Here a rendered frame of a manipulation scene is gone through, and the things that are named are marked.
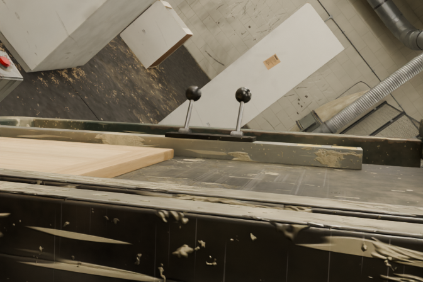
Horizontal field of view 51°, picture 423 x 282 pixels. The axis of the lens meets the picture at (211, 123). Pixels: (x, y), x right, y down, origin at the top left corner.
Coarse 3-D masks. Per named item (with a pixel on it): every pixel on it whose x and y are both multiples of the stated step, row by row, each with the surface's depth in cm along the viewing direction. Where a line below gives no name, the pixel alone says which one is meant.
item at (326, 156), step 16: (0, 128) 110; (16, 128) 108; (32, 128) 108; (48, 128) 110; (112, 144) 102; (128, 144) 100; (144, 144) 99; (160, 144) 98; (176, 144) 97; (192, 144) 96; (208, 144) 95; (224, 144) 94; (240, 144) 93; (256, 144) 92; (272, 144) 92; (288, 144) 92; (304, 144) 94; (240, 160) 93; (256, 160) 93; (272, 160) 92; (288, 160) 91; (304, 160) 90; (320, 160) 89; (336, 160) 88; (352, 160) 87
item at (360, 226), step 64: (0, 192) 25; (64, 192) 24; (128, 192) 27; (192, 192) 26; (256, 192) 26; (0, 256) 25; (64, 256) 24; (128, 256) 23; (192, 256) 22; (256, 256) 21; (320, 256) 20; (384, 256) 19
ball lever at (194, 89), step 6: (186, 90) 103; (192, 90) 102; (198, 90) 102; (186, 96) 103; (192, 96) 102; (198, 96) 103; (192, 102) 102; (192, 108) 102; (186, 120) 100; (186, 126) 99; (180, 132) 98; (186, 132) 98
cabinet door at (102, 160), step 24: (0, 144) 93; (24, 144) 95; (48, 144) 95; (72, 144) 96; (96, 144) 97; (24, 168) 65; (48, 168) 65; (72, 168) 64; (96, 168) 65; (120, 168) 71
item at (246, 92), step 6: (240, 90) 99; (246, 90) 99; (240, 96) 99; (246, 96) 99; (240, 102) 99; (246, 102) 100; (240, 108) 98; (240, 114) 98; (240, 120) 97; (240, 126) 97; (234, 132) 95; (240, 132) 95
